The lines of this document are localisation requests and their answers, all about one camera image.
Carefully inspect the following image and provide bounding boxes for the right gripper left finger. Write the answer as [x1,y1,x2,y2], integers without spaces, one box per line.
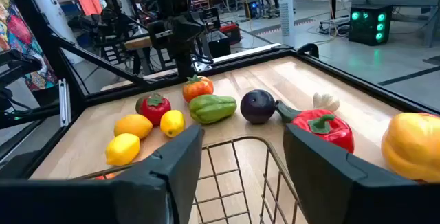
[0,124,206,224]

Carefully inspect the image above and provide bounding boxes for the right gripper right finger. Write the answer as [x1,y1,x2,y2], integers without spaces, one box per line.
[283,124,440,224]

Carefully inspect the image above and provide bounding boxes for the yellow lemon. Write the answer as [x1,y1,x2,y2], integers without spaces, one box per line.
[159,109,186,139]
[104,133,142,167]

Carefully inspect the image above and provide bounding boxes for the orange persimmon green calyx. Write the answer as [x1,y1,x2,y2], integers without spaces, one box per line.
[181,74,215,104]

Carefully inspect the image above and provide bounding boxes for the red bell pepper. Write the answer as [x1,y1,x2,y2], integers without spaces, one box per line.
[291,108,355,155]

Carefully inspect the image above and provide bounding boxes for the orange lemon-shaped fruit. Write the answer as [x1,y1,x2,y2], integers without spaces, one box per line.
[113,113,153,140]

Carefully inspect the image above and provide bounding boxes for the yellow bell pepper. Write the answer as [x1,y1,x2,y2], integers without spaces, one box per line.
[380,112,440,183]

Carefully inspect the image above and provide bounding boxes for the green chayote squash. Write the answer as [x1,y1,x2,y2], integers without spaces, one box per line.
[188,94,238,125]

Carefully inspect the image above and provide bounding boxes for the red tomato green calyx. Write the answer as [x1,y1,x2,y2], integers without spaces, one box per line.
[139,93,172,127]

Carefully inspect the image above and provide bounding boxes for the dark purple round fruit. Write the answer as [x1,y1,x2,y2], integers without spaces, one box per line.
[239,89,276,125]

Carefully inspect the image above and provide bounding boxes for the metal wire basket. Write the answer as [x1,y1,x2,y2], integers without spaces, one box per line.
[190,134,305,224]

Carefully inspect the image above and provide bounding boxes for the small red produce piece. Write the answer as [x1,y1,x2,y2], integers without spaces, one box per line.
[94,172,118,181]

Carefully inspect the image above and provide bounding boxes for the black device box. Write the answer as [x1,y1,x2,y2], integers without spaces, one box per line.
[200,7,221,32]

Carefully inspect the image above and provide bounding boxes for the black equipment box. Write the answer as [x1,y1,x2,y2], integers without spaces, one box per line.
[208,31,232,59]

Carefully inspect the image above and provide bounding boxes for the red black tool case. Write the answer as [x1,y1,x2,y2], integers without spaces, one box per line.
[219,21,242,45]

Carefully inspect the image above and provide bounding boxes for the wooden bench top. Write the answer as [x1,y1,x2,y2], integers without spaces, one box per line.
[123,35,154,52]

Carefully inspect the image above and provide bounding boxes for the white flat bar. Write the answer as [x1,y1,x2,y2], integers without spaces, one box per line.
[212,43,282,64]

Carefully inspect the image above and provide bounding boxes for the person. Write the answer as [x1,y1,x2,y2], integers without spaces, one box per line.
[99,0,124,25]

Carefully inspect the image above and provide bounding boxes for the white garlic bulb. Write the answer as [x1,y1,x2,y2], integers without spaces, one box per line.
[312,91,341,113]

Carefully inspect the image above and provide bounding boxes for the orange red panel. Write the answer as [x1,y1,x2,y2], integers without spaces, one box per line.
[72,0,104,17]

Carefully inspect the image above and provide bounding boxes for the white tower fan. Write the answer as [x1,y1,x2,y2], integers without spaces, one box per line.
[278,0,296,48]

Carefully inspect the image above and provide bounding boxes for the white pillar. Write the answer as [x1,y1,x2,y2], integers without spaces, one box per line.
[21,0,79,65]

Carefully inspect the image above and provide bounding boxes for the colourful patchwork quilt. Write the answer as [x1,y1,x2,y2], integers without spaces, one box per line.
[0,0,58,93]

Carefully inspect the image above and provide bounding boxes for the black computer green fans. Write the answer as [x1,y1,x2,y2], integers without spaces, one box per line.
[349,4,394,47]

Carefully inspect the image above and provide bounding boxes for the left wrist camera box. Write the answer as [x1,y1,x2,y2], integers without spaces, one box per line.
[166,0,192,18]

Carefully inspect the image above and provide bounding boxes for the silver aluminium bracket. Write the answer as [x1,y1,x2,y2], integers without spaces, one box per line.
[58,78,72,128]

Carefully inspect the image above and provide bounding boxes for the black frame clamp handle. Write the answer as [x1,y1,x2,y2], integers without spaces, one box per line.
[296,43,320,59]

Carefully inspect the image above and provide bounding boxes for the floor cable bundle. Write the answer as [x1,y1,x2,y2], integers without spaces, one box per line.
[307,10,351,46]

